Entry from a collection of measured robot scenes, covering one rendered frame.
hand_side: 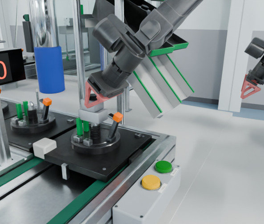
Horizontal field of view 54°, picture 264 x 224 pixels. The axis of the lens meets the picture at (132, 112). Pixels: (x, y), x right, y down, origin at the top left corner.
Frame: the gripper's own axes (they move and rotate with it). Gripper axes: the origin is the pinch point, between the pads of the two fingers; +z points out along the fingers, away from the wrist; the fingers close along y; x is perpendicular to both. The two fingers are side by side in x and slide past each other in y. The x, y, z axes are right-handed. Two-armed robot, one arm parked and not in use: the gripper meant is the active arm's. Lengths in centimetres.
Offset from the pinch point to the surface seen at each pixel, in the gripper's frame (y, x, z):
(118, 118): 0.8, 8.2, -3.4
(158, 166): 2.3, 23.6, -4.7
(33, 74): -78, -77, 91
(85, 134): 0.6, 4.4, 9.5
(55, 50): -58, -57, 44
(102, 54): -86, -44, 39
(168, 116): -56, 15, 16
